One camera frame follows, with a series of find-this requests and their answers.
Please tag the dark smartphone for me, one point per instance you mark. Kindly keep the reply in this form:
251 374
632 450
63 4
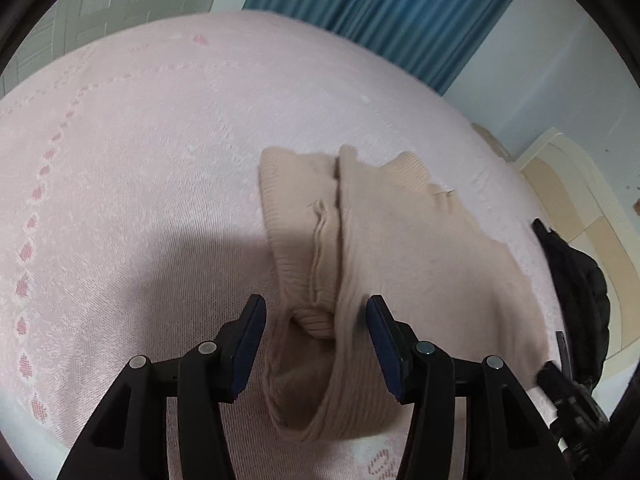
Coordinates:
563 355

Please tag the black puffer jacket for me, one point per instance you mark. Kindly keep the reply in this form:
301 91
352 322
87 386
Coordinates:
580 285

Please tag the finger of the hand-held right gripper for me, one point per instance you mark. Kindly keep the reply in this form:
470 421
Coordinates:
552 377

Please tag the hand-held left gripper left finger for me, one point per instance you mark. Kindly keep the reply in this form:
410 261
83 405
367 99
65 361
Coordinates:
250 340

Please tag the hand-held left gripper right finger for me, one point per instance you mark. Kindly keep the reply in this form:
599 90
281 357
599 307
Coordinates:
385 345

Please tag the cream bed headboard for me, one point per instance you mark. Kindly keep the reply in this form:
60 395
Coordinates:
575 195

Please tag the beige knit sweater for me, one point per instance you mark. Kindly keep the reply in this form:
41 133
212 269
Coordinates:
400 240

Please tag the blue curtain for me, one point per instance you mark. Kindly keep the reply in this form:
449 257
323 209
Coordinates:
400 10

